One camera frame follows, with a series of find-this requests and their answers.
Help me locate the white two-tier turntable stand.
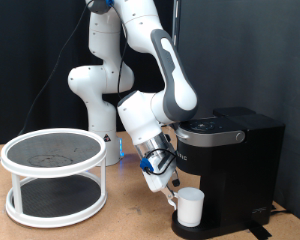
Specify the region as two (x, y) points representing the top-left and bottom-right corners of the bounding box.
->
(0, 127), (108, 229)

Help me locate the large blue cable clip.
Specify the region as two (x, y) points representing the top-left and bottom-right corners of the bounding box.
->
(139, 158), (155, 174)

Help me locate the white ceramic mug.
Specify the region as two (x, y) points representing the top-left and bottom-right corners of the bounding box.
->
(167, 186), (205, 228)

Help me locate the vertical metal pole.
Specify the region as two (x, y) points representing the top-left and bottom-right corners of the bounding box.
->
(171, 0), (182, 51)

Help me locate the black power cord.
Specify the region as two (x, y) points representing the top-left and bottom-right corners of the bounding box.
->
(269, 203), (293, 216)

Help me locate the grey partition panel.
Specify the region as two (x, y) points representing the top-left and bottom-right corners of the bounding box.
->
(171, 0), (300, 226)

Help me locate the black camera cable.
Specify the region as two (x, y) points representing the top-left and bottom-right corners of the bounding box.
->
(0, 0), (178, 176)

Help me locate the clear water reservoir tank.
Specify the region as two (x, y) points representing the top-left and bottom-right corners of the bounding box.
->
(212, 106), (257, 118)

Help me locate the black Keurig coffee machine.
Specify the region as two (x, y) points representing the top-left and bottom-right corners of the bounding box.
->
(171, 113), (286, 240)

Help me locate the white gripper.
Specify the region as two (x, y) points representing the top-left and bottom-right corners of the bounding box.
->
(141, 148), (178, 199)

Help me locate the black backdrop curtain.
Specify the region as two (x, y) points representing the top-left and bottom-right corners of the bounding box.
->
(0, 0), (175, 145)

